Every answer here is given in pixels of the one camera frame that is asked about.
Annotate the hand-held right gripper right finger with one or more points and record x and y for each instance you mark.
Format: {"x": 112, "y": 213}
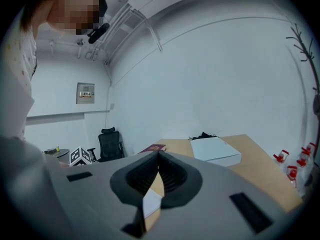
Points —
{"x": 182, "y": 184}

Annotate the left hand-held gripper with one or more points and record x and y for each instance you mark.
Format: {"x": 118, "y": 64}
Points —
{"x": 80, "y": 156}

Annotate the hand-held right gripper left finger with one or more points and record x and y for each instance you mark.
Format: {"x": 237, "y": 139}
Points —
{"x": 130, "y": 184}

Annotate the dark red book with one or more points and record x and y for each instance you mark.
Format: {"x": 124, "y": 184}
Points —
{"x": 153, "y": 148}

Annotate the small round grey table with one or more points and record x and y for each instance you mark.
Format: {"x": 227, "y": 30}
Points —
{"x": 58, "y": 153}

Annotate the small yellow cup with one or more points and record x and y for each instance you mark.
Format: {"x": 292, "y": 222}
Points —
{"x": 57, "y": 148}

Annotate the white notebook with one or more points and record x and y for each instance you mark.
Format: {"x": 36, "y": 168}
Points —
{"x": 151, "y": 202}

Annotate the dark flat object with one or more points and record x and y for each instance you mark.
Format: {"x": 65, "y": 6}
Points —
{"x": 50, "y": 150}

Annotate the black office chair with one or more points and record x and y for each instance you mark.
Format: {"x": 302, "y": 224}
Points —
{"x": 110, "y": 144}

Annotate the white flat box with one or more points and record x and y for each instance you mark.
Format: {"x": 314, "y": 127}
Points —
{"x": 215, "y": 150}

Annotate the red capped water bottle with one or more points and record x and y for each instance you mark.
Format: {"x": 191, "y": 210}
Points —
{"x": 281, "y": 157}
{"x": 292, "y": 175}
{"x": 303, "y": 156}
{"x": 311, "y": 147}

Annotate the dark coat rack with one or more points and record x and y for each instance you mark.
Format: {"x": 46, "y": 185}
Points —
{"x": 306, "y": 56}

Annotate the grey wall panel box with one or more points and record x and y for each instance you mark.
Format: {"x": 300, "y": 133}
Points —
{"x": 85, "y": 93}

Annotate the black head-worn camera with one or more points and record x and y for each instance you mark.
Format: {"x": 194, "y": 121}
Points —
{"x": 98, "y": 32}

